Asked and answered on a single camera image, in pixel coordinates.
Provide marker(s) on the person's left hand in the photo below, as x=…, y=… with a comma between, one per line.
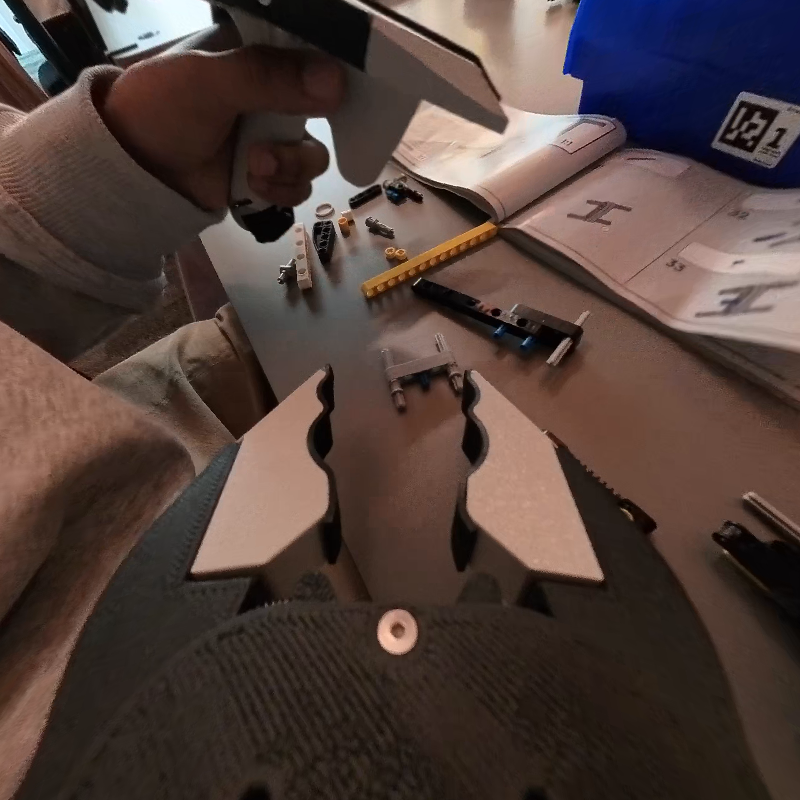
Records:
x=181, y=125

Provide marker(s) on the grey lego pin with connector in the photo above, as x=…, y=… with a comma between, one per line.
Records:
x=287, y=270

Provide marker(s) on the grey lego axle assembly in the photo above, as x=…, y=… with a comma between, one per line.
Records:
x=419, y=372

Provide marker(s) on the white lego beam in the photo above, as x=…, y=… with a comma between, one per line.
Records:
x=304, y=256

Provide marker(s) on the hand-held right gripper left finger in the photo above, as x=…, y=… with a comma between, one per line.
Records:
x=269, y=500

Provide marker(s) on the short black lego beam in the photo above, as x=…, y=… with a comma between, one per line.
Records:
x=365, y=196

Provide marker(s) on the lego instruction booklet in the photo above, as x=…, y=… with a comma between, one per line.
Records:
x=625, y=237

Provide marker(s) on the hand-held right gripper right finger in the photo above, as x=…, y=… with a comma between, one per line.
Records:
x=531, y=500

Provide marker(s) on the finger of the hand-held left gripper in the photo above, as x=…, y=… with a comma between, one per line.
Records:
x=431, y=69

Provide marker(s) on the black lego beam assembly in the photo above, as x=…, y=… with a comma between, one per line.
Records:
x=475, y=306

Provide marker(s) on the black curved lego piece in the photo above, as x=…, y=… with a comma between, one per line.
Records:
x=324, y=240

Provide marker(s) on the small yellow lego connector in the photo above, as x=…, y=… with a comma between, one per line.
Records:
x=396, y=254

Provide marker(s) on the person's left forearm beige sleeve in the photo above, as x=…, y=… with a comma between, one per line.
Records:
x=62, y=187

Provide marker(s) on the long yellow lego beam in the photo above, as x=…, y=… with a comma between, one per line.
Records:
x=431, y=257

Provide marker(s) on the tan lego bush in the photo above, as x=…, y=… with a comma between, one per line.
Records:
x=346, y=224

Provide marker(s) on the blue storage bin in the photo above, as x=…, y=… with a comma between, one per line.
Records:
x=637, y=62

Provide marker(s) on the black and blue lego pins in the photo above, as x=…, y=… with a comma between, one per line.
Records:
x=397, y=190

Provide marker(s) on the person's khaki trouser leg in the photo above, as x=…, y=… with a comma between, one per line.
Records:
x=175, y=375

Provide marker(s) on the partly built lego model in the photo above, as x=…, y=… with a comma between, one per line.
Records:
x=756, y=556

